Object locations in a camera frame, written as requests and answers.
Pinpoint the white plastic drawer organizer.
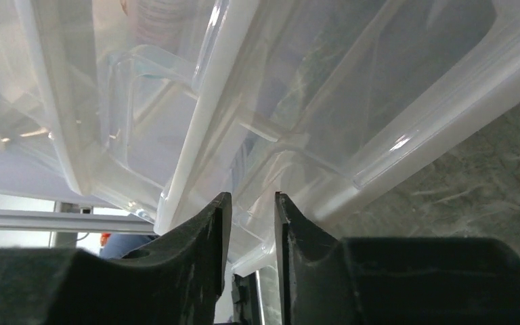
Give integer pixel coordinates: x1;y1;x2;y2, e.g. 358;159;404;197
0;1;520;275

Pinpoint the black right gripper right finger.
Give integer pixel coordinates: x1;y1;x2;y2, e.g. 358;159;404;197
274;192;520;324

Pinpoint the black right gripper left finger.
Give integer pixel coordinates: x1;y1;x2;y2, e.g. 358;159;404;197
0;192;232;324

